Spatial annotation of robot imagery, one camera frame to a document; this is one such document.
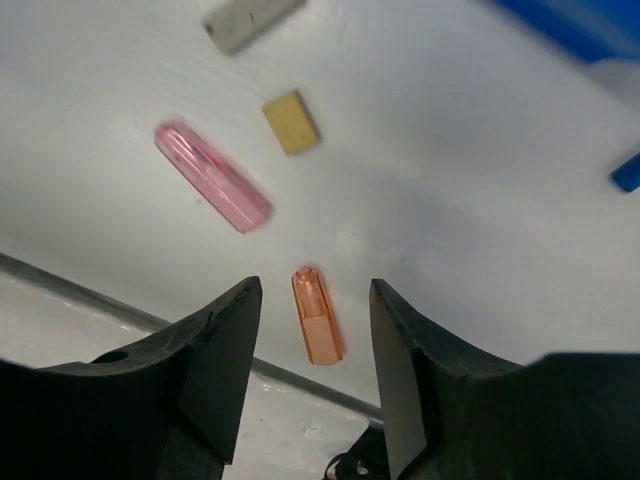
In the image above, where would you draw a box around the blue compartment tray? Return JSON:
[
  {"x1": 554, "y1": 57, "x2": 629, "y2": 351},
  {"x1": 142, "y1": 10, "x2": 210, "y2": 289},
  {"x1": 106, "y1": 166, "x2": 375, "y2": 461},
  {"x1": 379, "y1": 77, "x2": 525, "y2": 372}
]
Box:
[{"x1": 497, "y1": 0, "x2": 639, "y2": 63}]

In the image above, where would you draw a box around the grey eraser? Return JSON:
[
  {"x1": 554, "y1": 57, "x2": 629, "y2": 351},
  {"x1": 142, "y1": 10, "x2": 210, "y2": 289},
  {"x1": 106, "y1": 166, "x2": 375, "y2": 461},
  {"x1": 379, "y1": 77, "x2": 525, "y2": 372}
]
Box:
[{"x1": 203, "y1": 0, "x2": 305, "y2": 56}]

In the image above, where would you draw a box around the orange clear case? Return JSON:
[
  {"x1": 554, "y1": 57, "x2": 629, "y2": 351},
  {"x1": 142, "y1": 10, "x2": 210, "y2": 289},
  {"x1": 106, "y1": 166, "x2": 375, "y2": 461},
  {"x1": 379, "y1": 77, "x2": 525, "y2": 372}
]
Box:
[{"x1": 291, "y1": 266, "x2": 344, "y2": 366}]

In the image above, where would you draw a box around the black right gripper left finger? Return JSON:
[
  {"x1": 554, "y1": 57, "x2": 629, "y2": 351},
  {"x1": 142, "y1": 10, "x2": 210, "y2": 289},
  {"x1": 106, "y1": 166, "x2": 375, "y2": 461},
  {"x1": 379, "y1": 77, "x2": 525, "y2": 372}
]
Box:
[{"x1": 1, "y1": 277, "x2": 262, "y2": 479}]

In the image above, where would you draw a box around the yellow eraser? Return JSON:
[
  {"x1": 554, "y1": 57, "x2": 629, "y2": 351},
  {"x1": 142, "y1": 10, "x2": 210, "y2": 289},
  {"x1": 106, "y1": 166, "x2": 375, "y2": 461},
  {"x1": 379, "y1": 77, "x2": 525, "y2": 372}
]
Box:
[{"x1": 262, "y1": 90, "x2": 320, "y2": 156}]

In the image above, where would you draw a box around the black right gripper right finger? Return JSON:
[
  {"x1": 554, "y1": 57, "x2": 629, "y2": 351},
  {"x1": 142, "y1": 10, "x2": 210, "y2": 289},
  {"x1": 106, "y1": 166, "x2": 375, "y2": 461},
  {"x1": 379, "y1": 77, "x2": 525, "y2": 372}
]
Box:
[{"x1": 369, "y1": 279, "x2": 639, "y2": 479}]

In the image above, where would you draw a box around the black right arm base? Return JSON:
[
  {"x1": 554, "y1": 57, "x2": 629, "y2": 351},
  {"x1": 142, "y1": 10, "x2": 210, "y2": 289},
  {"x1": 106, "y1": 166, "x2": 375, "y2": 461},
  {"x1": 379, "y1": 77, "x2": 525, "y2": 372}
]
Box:
[{"x1": 323, "y1": 421, "x2": 390, "y2": 480}]

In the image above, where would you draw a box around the white blue pen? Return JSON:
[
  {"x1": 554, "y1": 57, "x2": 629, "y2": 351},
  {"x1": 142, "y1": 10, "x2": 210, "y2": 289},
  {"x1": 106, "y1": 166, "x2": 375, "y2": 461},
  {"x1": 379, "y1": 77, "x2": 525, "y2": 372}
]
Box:
[{"x1": 609, "y1": 153, "x2": 640, "y2": 193}]

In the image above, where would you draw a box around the pink clear case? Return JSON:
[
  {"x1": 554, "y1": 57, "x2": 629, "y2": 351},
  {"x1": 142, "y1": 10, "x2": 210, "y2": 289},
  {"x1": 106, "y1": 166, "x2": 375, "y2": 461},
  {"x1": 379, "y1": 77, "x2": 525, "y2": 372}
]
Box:
[{"x1": 154, "y1": 120, "x2": 272, "y2": 234}]

